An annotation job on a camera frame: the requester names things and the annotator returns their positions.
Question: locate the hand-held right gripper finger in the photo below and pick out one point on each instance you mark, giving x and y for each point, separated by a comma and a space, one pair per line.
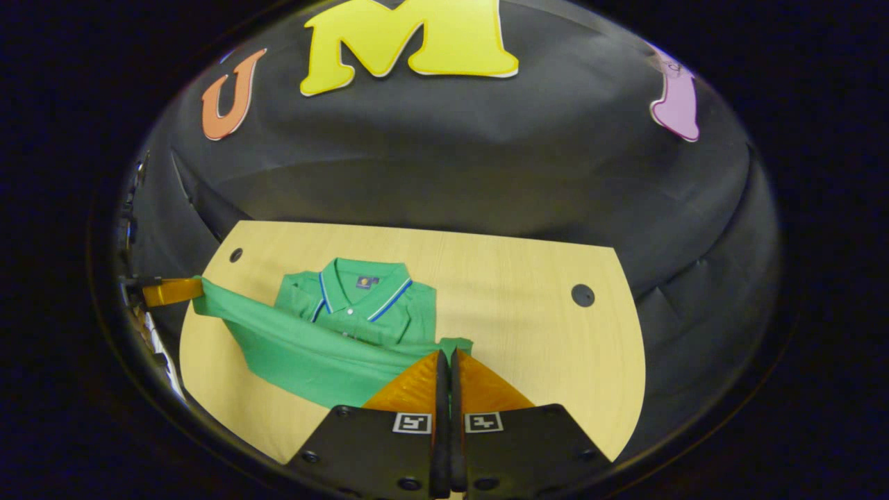
457, 430
442, 430

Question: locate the white side desk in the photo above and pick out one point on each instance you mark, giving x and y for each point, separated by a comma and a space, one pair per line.
167, 371

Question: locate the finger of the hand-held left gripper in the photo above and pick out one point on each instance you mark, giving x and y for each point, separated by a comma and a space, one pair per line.
173, 290

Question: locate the green T-shirt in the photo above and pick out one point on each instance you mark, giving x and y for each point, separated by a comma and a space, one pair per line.
305, 354

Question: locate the black backdrop cloth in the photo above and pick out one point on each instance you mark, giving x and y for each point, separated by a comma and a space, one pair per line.
486, 160

